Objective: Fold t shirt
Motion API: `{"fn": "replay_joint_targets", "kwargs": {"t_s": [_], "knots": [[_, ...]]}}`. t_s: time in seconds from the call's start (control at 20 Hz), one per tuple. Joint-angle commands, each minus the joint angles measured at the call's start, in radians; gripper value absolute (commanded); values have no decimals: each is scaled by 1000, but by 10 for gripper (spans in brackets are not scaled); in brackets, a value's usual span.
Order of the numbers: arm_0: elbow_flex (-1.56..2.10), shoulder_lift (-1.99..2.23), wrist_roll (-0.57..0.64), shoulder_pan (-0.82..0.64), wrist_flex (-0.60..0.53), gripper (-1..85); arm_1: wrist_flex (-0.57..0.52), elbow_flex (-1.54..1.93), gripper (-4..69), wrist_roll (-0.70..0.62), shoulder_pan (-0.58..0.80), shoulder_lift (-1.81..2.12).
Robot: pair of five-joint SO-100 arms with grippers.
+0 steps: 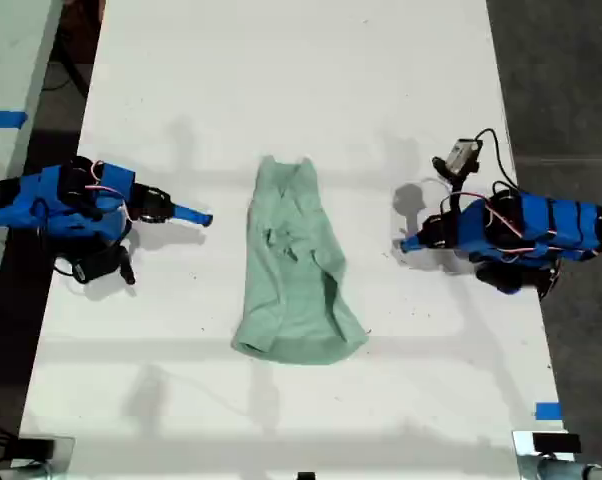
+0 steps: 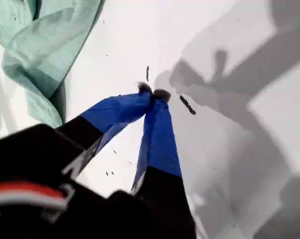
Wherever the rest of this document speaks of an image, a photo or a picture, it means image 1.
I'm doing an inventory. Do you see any pale green T-shirt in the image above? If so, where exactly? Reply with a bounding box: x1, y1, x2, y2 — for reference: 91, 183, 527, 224
230, 155, 372, 366

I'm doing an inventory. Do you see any long blue tape strip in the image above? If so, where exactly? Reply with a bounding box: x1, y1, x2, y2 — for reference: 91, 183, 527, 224
0, 110, 29, 131

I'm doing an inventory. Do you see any pale side table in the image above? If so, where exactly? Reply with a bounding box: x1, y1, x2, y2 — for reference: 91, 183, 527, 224
0, 0, 65, 321

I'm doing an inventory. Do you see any short blue tape piece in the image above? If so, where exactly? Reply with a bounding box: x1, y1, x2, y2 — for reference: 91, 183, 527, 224
534, 401, 564, 422

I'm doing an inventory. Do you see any grey metal pipe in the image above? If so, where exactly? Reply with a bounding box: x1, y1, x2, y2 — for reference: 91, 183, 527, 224
534, 456, 602, 480

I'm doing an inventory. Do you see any black camera stalk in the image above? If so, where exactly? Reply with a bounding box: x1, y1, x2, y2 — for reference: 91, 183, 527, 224
117, 243, 137, 287
431, 156, 471, 202

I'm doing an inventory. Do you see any grey gripper camera box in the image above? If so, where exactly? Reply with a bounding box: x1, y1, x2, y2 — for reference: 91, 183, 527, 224
445, 138, 484, 176

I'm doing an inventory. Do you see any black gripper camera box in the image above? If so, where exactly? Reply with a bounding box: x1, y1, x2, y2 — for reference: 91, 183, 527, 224
72, 247, 125, 286

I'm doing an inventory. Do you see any black camera cable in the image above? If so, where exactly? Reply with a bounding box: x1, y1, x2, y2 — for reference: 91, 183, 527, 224
472, 128, 521, 195
52, 253, 82, 279

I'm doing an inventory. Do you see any metal corner bracket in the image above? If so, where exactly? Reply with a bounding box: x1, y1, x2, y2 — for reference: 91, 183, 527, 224
9, 435, 77, 480
511, 430, 578, 480

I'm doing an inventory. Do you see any black box on bracket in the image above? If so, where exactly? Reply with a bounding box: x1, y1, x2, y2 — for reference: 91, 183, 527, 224
17, 438, 58, 459
531, 433, 583, 454

